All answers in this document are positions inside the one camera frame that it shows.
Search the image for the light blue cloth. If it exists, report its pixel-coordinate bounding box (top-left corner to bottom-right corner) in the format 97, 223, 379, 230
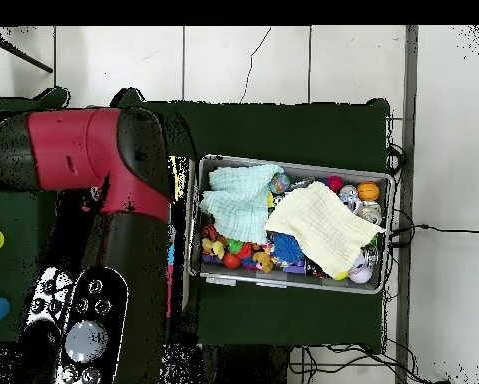
198, 163, 285, 245

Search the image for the cream yellow cloth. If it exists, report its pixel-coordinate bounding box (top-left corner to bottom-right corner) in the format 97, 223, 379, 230
263, 180, 386, 280

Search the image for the wooden box with three holes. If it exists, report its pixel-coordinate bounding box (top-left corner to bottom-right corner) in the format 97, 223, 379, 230
165, 154, 193, 319

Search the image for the shallow silver mesh bin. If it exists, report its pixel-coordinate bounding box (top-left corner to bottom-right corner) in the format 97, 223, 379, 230
188, 153, 394, 296

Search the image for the colourful spiky caterpillar toy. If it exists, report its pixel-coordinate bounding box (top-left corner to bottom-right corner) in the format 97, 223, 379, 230
227, 238, 253, 259

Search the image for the yellow duck plush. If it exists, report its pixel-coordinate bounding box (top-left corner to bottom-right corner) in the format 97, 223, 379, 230
201, 237, 227, 260

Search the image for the globe print ball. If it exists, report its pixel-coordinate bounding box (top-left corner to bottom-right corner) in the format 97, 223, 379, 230
268, 171, 292, 195

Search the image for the brown teddy plush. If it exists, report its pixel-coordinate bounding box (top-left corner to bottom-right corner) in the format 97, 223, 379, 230
252, 250, 274, 274

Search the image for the large blue spiky ball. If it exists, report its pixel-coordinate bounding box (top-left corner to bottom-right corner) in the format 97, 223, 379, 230
270, 231, 305, 264

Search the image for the orange ball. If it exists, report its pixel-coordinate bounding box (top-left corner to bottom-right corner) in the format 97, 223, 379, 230
356, 180, 381, 202

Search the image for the silver can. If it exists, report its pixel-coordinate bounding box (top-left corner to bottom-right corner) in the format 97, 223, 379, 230
358, 200, 383, 226

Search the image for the white ball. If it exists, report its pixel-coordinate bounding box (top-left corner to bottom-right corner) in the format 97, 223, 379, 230
348, 255, 374, 284

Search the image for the dark green side table cloth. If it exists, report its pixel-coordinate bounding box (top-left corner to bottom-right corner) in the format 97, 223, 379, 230
0, 87, 72, 345

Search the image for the black tripod leg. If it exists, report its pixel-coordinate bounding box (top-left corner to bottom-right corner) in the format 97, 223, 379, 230
0, 33, 54, 74

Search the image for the black cable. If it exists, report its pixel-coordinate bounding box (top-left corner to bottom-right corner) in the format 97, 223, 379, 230
386, 223, 479, 247

